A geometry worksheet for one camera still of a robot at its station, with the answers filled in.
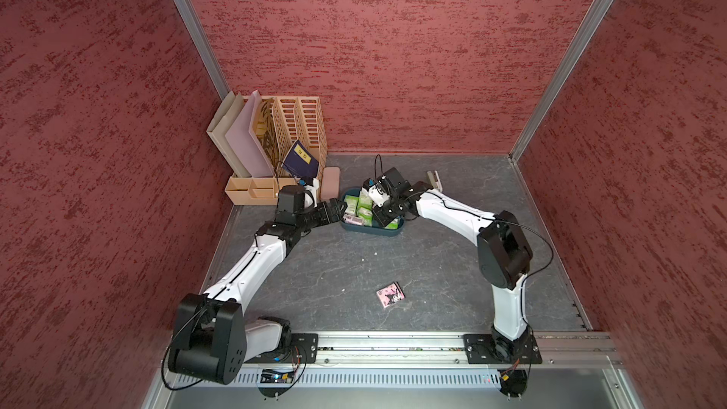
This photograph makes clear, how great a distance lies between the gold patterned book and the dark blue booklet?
65mm

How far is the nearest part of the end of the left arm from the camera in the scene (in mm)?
733

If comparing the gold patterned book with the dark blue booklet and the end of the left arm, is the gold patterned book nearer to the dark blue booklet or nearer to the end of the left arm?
the dark blue booklet

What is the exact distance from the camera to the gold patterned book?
96 centimetres

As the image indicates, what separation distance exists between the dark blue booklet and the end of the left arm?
1.02ft

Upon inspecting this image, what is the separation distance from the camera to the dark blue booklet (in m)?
1.02
